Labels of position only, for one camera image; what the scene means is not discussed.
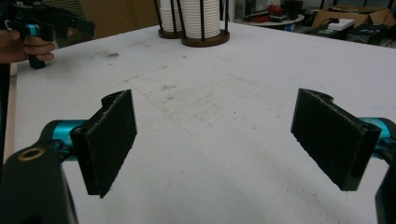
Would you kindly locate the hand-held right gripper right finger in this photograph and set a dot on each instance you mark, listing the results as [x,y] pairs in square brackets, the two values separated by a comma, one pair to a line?
[330,137]

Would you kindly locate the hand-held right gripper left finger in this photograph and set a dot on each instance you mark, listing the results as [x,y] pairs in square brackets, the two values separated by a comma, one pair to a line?
[104,146]

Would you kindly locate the black cup rack wooden base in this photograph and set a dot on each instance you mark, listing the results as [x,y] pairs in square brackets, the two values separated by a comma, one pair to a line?
[166,33]
[205,39]

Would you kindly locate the brown cardboard board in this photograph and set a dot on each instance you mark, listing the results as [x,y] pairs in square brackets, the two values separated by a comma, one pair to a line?
[118,15]

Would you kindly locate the small white box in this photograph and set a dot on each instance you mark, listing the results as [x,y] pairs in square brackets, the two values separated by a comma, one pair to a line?
[341,24]

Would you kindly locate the cardboard box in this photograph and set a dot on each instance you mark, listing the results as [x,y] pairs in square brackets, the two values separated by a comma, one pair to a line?
[358,15]

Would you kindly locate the round white table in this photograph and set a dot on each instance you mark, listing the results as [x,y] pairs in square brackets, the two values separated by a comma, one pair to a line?
[280,21]

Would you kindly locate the red clutter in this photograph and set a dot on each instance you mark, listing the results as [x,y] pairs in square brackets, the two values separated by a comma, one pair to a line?
[274,9]

